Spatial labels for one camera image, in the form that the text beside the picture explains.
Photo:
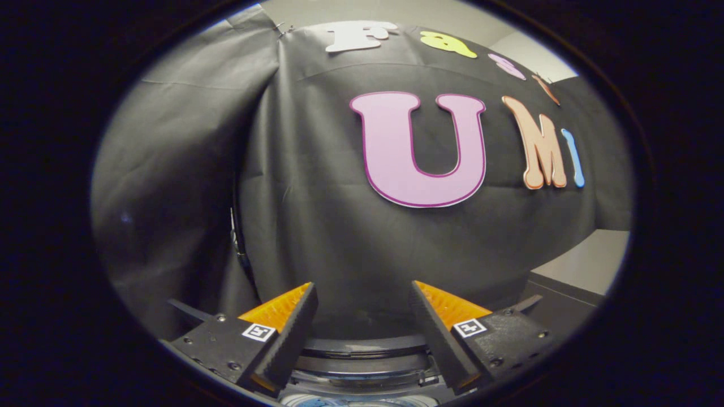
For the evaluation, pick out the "black backdrop cloth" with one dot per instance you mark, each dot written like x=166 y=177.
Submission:
x=311 y=198

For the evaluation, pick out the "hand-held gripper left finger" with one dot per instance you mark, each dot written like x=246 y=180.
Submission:
x=291 y=339

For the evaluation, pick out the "beige cabinet with dark top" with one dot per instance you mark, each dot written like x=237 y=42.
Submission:
x=588 y=265

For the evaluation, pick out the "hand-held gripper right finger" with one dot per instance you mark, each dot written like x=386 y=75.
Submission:
x=438 y=339

